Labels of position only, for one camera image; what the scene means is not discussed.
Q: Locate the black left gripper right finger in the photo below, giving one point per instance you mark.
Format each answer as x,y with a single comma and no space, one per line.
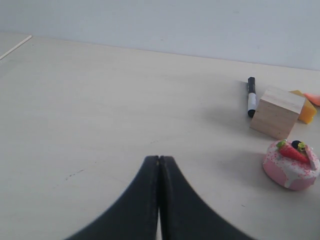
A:
183,214

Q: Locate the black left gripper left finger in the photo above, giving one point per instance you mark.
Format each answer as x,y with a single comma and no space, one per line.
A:
134,215

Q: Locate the light wooden cube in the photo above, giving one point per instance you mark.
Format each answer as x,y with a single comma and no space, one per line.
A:
277,112

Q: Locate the orange cheese wedge toy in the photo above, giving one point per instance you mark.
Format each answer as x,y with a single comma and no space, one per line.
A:
308,111

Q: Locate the pink strawberry cake toy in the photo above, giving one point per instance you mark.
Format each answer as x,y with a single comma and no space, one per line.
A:
293,166

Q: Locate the black white marker pen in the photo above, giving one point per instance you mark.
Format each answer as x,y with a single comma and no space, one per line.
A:
252,97

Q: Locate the orange salmon-coloured toy piece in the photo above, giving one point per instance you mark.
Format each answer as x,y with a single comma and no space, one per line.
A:
313,98

